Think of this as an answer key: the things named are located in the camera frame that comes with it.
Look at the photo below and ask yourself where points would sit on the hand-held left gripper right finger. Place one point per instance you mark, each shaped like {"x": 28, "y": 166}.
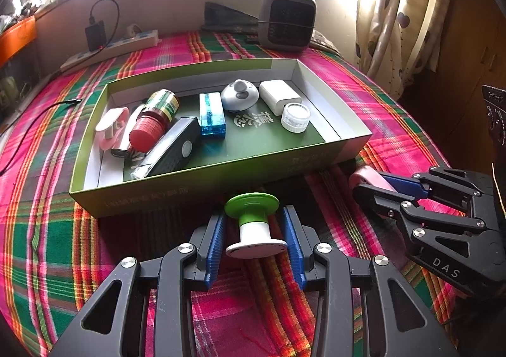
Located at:
{"x": 294, "y": 246}

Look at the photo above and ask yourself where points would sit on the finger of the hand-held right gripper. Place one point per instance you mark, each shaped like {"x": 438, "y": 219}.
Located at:
{"x": 379, "y": 198}
{"x": 407, "y": 185}

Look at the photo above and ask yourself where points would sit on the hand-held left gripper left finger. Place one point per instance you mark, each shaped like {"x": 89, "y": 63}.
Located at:
{"x": 215, "y": 250}

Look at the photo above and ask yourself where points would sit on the pink oval case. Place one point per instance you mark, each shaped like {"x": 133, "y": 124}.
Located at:
{"x": 369, "y": 177}

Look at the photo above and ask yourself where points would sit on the green white spool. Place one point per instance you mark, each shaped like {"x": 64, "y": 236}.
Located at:
{"x": 255, "y": 230}

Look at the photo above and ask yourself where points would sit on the green cardboard box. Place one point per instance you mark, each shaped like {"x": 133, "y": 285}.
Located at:
{"x": 178, "y": 194}

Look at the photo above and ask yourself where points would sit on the small white round jar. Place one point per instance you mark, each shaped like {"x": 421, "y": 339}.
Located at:
{"x": 295, "y": 115}

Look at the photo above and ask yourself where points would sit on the blue usb tester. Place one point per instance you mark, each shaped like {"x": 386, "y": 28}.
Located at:
{"x": 211, "y": 115}

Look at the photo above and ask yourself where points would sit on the red capped green bottle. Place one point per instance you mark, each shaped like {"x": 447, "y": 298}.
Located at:
{"x": 146, "y": 131}

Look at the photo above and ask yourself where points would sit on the silver power bank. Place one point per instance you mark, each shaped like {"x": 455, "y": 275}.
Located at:
{"x": 124, "y": 143}

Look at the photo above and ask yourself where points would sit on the white charger block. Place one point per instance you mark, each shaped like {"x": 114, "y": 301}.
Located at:
{"x": 276, "y": 96}

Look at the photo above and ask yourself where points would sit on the white round gadget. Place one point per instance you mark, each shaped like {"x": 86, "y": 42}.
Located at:
{"x": 239, "y": 98}

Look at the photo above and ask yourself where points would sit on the wooden cabinet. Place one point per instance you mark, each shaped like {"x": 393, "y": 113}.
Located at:
{"x": 466, "y": 44}

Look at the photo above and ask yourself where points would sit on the pink green plaid blanket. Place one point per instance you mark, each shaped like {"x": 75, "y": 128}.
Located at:
{"x": 47, "y": 246}

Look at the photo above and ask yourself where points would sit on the white power strip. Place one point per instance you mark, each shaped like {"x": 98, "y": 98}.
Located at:
{"x": 130, "y": 42}

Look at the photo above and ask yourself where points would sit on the white plug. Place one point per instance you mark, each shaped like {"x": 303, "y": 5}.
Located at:
{"x": 134, "y": 29}

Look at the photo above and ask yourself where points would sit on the orange tray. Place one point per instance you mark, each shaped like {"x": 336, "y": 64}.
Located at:
{"x": 17, "y": 38}

